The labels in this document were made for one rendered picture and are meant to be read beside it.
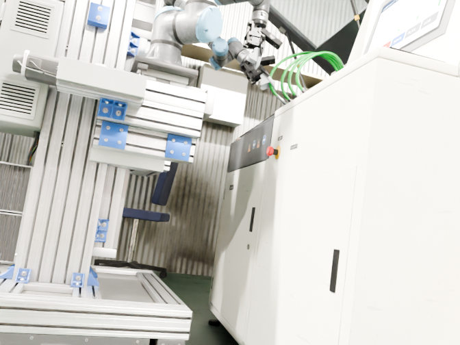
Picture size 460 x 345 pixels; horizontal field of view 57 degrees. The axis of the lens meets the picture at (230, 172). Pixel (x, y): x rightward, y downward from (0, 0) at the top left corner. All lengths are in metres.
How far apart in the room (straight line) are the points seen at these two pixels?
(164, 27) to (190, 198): 2.55
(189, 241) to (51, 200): 2.45
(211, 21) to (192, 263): 2.82
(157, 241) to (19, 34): 2.58
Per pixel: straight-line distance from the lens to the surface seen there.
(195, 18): 1.54
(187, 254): 3.99
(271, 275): 1.44
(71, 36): 1.76
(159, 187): 3.40
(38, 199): 1.67
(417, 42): 1.42
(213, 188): 4.02
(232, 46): 2.25
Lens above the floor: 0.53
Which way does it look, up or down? 7 degrees up
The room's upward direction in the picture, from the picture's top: 8 degrees clockwise
